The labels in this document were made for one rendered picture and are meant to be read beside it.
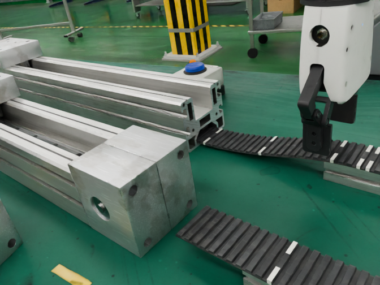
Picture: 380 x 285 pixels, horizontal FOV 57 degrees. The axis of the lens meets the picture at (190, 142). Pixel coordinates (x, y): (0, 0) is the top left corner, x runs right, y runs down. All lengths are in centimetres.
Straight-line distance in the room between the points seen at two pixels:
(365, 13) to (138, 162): 27
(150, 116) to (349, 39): 32
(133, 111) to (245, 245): 34
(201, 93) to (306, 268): 34
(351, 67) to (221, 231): 21
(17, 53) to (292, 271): 84
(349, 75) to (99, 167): 27
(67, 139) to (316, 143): 35
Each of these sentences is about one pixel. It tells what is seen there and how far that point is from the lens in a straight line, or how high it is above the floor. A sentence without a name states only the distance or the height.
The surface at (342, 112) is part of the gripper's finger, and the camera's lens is 50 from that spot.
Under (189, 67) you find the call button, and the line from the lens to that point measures 70.
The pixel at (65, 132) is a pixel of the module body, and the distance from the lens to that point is 55.
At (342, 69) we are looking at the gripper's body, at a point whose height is 94.
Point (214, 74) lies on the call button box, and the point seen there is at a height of 83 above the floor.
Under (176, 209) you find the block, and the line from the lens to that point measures 41.
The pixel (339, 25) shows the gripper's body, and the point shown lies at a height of 98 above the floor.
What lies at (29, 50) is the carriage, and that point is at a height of 89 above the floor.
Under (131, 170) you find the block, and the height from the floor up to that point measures 87.
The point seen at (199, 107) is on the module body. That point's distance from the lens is 59.
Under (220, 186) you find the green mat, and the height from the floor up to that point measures 78.
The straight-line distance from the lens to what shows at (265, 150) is 50.
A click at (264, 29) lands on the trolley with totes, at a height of 27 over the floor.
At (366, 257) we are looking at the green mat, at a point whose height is 78.
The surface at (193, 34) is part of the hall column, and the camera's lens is 372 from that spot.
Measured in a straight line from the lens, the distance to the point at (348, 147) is 48.
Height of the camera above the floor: 106
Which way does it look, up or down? 29 degrees down
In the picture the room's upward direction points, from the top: 9 degrees counter-clockwise
